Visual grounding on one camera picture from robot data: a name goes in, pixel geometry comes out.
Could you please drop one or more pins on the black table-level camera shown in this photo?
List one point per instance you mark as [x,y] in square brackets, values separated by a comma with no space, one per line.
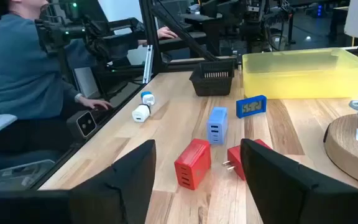
[82,124]

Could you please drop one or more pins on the white USB wall charger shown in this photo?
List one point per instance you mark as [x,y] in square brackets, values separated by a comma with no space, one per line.
[141,113]

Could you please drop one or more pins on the silver aluminium bracket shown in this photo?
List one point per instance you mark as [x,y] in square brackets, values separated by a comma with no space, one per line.
[148,63]

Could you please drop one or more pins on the yellow translucent plastic bin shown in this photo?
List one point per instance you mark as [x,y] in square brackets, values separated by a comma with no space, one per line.
[306,77]

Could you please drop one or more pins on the blue digital clock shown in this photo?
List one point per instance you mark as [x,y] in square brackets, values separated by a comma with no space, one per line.
[251,106]

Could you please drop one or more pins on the black plastic slotted basket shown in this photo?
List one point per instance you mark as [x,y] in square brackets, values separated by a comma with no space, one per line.
[211,84]

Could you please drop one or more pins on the light blue multiport charger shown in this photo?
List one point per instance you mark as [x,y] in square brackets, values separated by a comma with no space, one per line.
[217,124]

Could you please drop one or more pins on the red multiport USB charger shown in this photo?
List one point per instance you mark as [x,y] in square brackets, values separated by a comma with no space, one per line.
[194,161]
[235,158]

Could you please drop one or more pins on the white charger with blue cap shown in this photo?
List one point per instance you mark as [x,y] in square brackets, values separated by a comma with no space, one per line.
[148,99]

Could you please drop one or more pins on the background robot station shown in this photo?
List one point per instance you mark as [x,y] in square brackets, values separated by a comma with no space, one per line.
[225,28]

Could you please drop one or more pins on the person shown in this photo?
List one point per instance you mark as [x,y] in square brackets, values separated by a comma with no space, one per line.
[20,71]

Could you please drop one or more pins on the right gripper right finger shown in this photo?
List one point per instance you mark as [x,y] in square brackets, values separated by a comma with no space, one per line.
[291,199]

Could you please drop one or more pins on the round wooden lamp base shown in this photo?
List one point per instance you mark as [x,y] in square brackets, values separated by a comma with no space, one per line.
[353,152]

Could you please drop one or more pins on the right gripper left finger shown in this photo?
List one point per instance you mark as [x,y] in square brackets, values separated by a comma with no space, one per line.
[110,199]

